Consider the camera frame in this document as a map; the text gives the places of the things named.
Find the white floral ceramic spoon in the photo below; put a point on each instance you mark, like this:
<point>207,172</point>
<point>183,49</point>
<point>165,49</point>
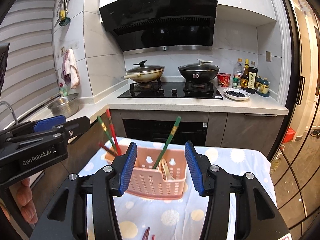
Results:
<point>166,170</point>

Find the green dish soap bottle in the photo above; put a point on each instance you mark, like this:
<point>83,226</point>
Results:
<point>63,90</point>

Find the grey wall switch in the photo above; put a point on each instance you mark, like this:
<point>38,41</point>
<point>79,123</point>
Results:
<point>268,56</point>

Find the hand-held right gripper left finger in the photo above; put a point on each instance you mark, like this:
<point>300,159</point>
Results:
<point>128,170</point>

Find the red instant noodle cup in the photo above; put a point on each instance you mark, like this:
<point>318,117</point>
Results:
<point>223,80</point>

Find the white hanging towel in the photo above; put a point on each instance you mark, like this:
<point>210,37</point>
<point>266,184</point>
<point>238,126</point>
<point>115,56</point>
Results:
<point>73,70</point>

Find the white window blinds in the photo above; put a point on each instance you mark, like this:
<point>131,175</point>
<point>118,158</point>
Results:
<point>27,42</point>

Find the black built-in oven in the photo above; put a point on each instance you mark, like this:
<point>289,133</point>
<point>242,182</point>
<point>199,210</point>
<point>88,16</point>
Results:
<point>150,132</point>

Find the steel colander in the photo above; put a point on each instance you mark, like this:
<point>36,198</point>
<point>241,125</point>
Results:
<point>63,106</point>

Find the pink perforated utensil holder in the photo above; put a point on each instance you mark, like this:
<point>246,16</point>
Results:
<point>155,182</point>

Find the hanging kitchen utensils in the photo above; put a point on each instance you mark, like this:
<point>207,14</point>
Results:
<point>64,22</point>

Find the black range hood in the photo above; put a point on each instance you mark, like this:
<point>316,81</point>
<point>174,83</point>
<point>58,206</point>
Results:
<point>162,17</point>

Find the black-framed glass sliding door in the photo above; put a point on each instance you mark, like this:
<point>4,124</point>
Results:
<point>293,55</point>

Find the steel faucet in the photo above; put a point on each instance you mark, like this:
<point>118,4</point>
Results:
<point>11,110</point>

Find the beige wok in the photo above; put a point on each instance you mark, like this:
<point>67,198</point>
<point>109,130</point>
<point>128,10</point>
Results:
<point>147,78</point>

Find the clear plastic oil bottle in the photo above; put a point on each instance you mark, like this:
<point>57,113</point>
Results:
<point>238,70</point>

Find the black gas hob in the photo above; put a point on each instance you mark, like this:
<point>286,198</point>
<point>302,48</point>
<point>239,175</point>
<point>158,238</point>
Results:
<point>170,93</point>

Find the brown sauce bottle yellow cap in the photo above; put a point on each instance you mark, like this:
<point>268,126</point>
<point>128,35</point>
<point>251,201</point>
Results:
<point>245,80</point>

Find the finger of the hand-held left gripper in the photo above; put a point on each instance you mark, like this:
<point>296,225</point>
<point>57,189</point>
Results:
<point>48,123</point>
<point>75,126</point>

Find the red box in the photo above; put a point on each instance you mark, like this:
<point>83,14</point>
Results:
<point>290,135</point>

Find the purple hanging cloth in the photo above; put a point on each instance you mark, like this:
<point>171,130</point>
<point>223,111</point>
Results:
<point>65,70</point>

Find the glass lid black knob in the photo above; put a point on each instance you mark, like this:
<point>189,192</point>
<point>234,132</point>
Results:
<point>142,67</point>

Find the pile of dark berries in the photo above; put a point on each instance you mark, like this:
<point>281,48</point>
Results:
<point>236,94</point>

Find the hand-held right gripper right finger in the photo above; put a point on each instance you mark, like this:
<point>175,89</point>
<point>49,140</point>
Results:
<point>193,170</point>

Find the dark soy sauce bottle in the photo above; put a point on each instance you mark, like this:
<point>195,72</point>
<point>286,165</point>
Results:
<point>252,80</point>

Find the maroon chopstick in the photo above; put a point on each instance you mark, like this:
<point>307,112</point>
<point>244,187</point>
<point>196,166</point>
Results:
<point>144,235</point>
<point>148,233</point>
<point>103,147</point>

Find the white plate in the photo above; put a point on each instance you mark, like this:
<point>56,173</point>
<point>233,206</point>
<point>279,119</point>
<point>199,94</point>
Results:
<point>247,97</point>

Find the condiment jar set teal tray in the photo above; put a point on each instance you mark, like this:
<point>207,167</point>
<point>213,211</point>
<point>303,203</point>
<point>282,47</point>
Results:
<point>263,87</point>

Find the black wok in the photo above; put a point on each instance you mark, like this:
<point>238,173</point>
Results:
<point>200,76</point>

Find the glass lid grey knob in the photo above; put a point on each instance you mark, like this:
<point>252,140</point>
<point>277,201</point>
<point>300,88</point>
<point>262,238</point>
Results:
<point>200,66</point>

